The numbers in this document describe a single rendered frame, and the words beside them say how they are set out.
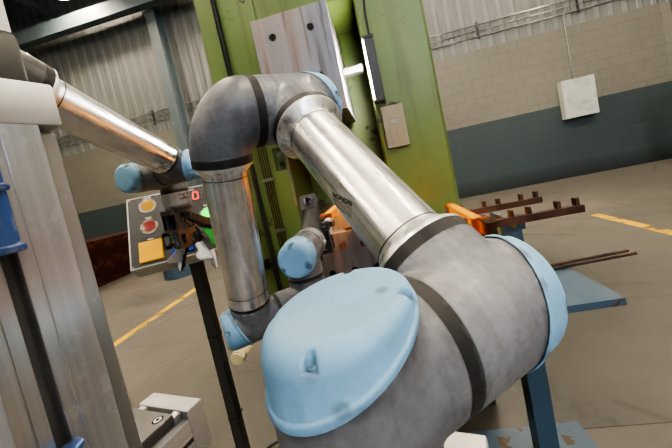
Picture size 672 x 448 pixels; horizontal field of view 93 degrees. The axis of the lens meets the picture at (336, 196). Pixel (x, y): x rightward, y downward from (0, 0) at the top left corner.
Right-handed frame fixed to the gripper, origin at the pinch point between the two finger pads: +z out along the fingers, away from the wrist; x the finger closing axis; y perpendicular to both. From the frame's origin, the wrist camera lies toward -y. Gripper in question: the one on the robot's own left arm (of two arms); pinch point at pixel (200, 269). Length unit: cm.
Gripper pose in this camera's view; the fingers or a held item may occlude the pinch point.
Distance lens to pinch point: 108.0
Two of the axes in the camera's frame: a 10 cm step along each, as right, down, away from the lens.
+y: -3.8, 1.5, -9.1
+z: 2.1, 9.8, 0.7
